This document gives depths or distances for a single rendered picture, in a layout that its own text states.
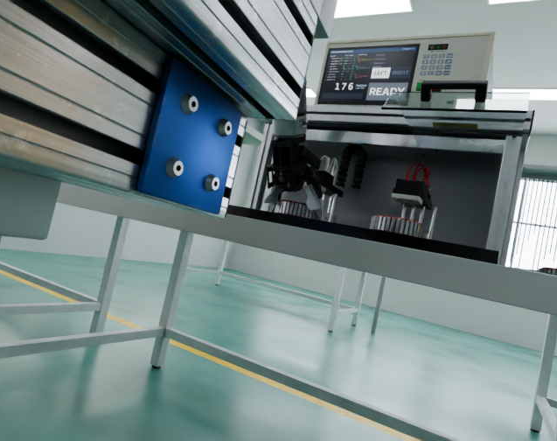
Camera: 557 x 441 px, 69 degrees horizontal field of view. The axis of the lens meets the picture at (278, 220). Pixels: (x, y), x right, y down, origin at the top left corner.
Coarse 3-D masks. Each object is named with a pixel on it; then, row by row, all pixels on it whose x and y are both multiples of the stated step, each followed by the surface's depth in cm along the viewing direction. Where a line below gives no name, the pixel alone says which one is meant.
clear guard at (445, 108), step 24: (408, 96) 79; (432, 96) 77; (456, 96) 75; (504, 96) 71; (528, 96) 69; (408, 120) 94; (432, 120) 91; (456, 120) 88; (480, 120) 86; (504, 120) 83
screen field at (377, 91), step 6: (372, 84) 109; (378, 84) 108; (384, 84) 107; (390, 84) 107; (396, 84) 106; (402, 84) 105; (372, 90) 109; (378, 90) 108; (384, 90) 107; (390, 90) 106; (396, 90) 106; (402, 90) 105; (366, 96) 109; (372, 96) 108; (378, 96) 108; (384, 96) 107
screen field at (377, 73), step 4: (372, 68) 110; (376, 68) 109; (380, 68) 109; (384, 68) 108; (388, 68) 108; (392, 68) 107; (396, 68) 107; (400, 68) 106; (404, 68) 106; (408, 68) 105; (372, 72) 109; (376, 72) 109; (380, 72) 108; (384, 72) 108; (388, 72) 107; (392, 72) 107; (396, 72) 106; (400, 72) 106; (404, 72) 105; (408, 72) 105; (372, 76) 109; (376, 76) 109; (380, 76) 108; (384, 76) 108; (388, 76) 107; (392, 76) 107; (396, 76) 106; (400, 76) 106; (404, 76) 105; (408, 76) 105
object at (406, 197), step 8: (400, 184) 93; (408, 184) 92; (416, 184) 91; (424, 184) 91; (400, 192) 93; (408, 192) 92; (416, 192) 91; (424, 192) 90; (400, 200) 93; (408, 200) 91; (416, 200) 89; (424, 200) 92; (424, 208) 99; (400, 216) 102
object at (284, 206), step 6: (276, 204) 98; (282, 204) 95; (288, 204) 94; (294, 204) 94; (300, 204) 94; (276, 210) 97; (282, 210) 95; (288, 210) 94; (294, 210) 94; (300, 210) 94; (306, 210) 94; (300, 216) 94; (306, 216) 94; (312, 216) 95
